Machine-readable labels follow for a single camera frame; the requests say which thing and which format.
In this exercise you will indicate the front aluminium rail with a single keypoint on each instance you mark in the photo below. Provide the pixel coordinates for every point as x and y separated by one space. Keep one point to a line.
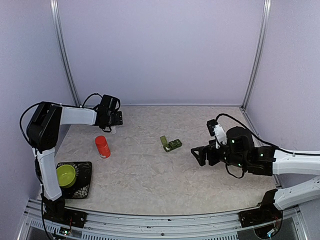
114 226

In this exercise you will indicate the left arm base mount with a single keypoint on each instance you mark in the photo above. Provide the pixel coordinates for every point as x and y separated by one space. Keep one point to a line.
73 218

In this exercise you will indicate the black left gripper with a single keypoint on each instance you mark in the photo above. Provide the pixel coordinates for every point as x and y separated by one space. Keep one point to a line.
119 119

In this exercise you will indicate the green pill organizer box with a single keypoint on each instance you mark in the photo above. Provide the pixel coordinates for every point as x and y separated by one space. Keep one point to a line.
169 146

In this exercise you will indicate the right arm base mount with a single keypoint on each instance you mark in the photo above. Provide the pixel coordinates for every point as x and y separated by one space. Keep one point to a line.
266 211

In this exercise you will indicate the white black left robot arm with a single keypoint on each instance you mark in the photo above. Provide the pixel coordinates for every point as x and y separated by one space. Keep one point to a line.
42 134

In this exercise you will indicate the right aluminium frame post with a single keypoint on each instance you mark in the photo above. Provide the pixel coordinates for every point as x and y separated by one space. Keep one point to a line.
258 53

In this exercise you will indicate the black patterned square plate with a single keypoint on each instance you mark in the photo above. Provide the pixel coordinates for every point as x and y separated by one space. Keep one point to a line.
83 175

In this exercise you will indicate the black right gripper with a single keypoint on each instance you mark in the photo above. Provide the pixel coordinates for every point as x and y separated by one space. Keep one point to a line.
210 148

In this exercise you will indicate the red bottle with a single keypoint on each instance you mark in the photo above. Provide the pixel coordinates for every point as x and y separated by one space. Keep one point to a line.
102 146

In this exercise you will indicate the left aluminium frame post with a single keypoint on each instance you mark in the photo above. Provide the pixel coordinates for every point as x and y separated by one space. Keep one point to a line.
54 6

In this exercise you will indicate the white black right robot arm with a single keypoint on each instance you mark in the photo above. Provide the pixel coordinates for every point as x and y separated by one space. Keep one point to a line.
236 147

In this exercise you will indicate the green bowl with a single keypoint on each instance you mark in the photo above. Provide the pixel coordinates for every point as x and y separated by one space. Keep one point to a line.
66 175

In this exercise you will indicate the white pill bottle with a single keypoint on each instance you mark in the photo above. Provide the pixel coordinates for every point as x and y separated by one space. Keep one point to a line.
113 130

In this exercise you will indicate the aluminium frame post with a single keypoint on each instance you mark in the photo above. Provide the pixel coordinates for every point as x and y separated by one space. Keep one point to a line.
54 6
258 53

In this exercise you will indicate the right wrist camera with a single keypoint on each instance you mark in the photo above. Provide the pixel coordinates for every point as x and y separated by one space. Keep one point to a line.
217 131

